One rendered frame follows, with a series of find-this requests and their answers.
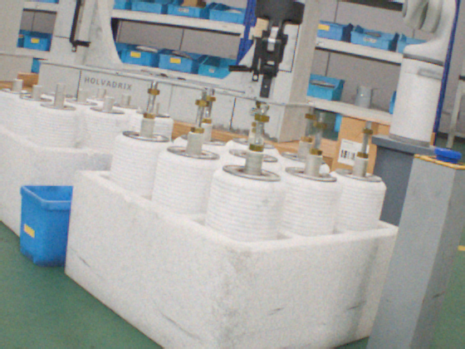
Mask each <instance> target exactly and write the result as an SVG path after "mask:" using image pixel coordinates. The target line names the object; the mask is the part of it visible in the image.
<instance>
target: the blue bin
mask: <svg viewBox="0 0 465 349"><path fill-rule="evenodd" d="M73 189H74V185H26V184H23V185H22V186H21V187H20V195H21V196H22V203H21V212H22V213H21V224H20V245H19V251H20V252H22V253H23V254H24V255H26V256H27V258H29V259H30V260H31V261H33V262H34V263H35V264H36V265H37V266H39V267H44V268H51V267H58V266H60V267H65V266H66V253H67V240H68V234H69V228H70V227H69V223H70V217H71V206H72V202H71V201H72V195H73Z"/></svg>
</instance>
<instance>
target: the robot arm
mask: <svg viewBox="0 0 465 349"><path fill-rule="evenodd" d="M305 8H306V0H257V2H256V6H255V11H254V16H255V17H256V18H258V19H261V20H264V21H268V26H267V30H266V31H264V30H262V35H261V41H262V48H261V53H260V59H261V65H260V66H259V68H260V71H259V72H260V75H263V76H260V81H259V87H258V91H257V100H258V101H263V102H270V101H272V97H273V92H274V90H273V87H274V83H275V78H277V74H278V72H279V64H280V63H282V60H283V55H284V51H285V46H286V45H287V43H288V37H289V36H288V34H284V32H285V27H286V25H294V26H297V25H301V23H302V21H303V17H304V11H305ZM455 9H456V5H455V0H404V5H403V9H402V14H403V20H404V22H405V24H406V25H408V26H410V27H412V28H413V29H415V30H420V31H424V32H431V33H432V34H433V37H432V39H431V41H428V42H426V43H424V44H417V45H412V46H406V47H405V49H404V52H403V60H402V63H401V67H400V69H401V70H400V74H399V81H398V83H399V85H398V89H397V92H396V96H395V99H396V100H395V103H394V111H393V115H392V118H393V119H392V122H391V126H390V130H389V137H388V138H389V139H391V140H397V141H400V142H404V143H409V144H412V145H420V146H425V147H429V146H430V141H431V135H432V131H433V125H434V118H435V114H436V111H437V108H438V107H437V104H438V98H439V91H440V87H441V83H442V80H441V79H442V76H443V66H444V63H445V56H446V55H447V52H448V44H449V37H450V35H451V29H452V26H453V19H454V17H455V14H454V13H455ZM269 61H270V62H274V65H270V64H267V63H268V62H269ZM273 77H275V78H273Z"/></svg>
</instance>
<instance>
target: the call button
mask: <svg viewBox="0 0 465 349"><path fill-rule="evenodd" d="M434 154H436V159H438V160H443V161H447V162H451V163H457V162H458V160H460V159H461V158H462V155H461V153H458V152H456V151H452V150H445V149H441V148H438V147H436V148H434Z"/></svg>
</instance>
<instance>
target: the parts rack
mask: <svg viewBox="0 0 465 349"><path fill-rule="evenodd" d="M336 1H342V2H348V3H353V4H360V5H366V6H368V7H378V8H383V9H386V10H390V11H396V12H402V9H403V5H404V0H336ZM256 2H257V0H247V7H246V11H245V16H244V20H243V25H240V24H235V23H230V22H220V21H209V20H203V19H197V18H192V17H176V16H171V15H166V14H165V15H160V14H156V13H150V12H148V13H145V12H136V11H133V12H131V11H125V10H115V9H113V10H112V15H111V21H110V28H111V31H112V35H113V36H112V37H113V40H114V42H116V36H117V31H118V30H119V25H120V21H122V22H136V23H141V24H146V25H147V24H151V25H156V26H161V27H165V26H166V27H176V28H180V29H191V30H196V31H201V32H211V33H217V34H227V35H233V36H238V37H240V42H239V48H238V53H237V60H236V65H238V64H239V63H240V61H241V60H242V59H243V58H244V56H246V55H247V53H248V51H249V50H250V48H251V47H252V45H253V39H256V38H257V37H255V36H253V34H254V31H255V26H256V23H257V18H256V17H255V16H254V11H255V6H256ZM460 2H461V0H455V5H456V9H455V13H454V14H455V17H454V19H453V26H452V29H451V35H450V37H449V44H448V52H447V55H446V56H445V63H444V66H443V76H442V79H441V80H442V83H441V87H440V91H439V98H438V104H437V107H438V108H437V111H436V114H435V118H434V125H433V131H432V132H433V133H436V134H435V136H434V140H433V146H435V145H436V142H437V134H438V128H439V124H440V120H441V119H440V117H442V116H441V114H442V110H443V100H444V97H445V90H446V86H447V83H448V73H449V67H450V63H451V56H452V53H453V44H454V37H455V33H456V27H457V24H458V14H459V12H458V11H459V10H460V9H459V8H460V7H461V5H460ZM58 7H59V4H56V3H53V4H52V3H48V2H29V1H25V0H24V6H23V11H27V12H30V11H31V12H39V13H40V12H44V13H48V14H50V13H52V14H56V12H57V10H58ZM314 50H320V51H325V52H329V53H335V54H340V55H345V56H350V57H353V58H359V59H365V60H370V61H376V62H378V63H384V64H388V65H393V66H397V67H401V63H402V60H403V55H402V54H401V53H397V52H388V51H383V50H381V49H377V48H373V47H362V46H360V45H357V44H352V43H347V42H337V41H336V40H331V39H326V38H321V37H317V38H316V44H315V49H314ZM16 53H20V54H21V53H24V54H27V55H31V56H33V55H35V58H40V59H47V60H49V54H50V52H44V51H36V50H32V49H24V48H21V47H17V50H16ZM122 68H125V69H130V70H136V71H137V70H139V71H140V69H142V68H145V69H148V70H151V71H158V72H161V73H169V74H172V75H174V76H180V77H182V78H185V79H189V80H193V81H201V82H205V81H206V82H211V83H215V84H219V83H220V80H222V79H218V78H214V77H210V76H199V75H192V74H187V73H182V72H178V71H170V70H165V69H164V70H161V69H159V68H153V67H147V66H136V65H131V64H126V63H123V67H122ZM306 103H311V104H312V105H315V106H316V108H319V109H323V110H328V111H335V112H340V113H345V114H347V115H349V116H361V117H369V118H375V119H381V120H383V121H388V122H392V119H393V118H392V115H391V114H390V113H388V112H383V111H380V110H376V109H371V108H370V109H365V108H361V107H357V106H354V105H351V104H350V103H346V102H341V101H326V100H322V99H317V98H316V97H313V96H306Z"/></svg>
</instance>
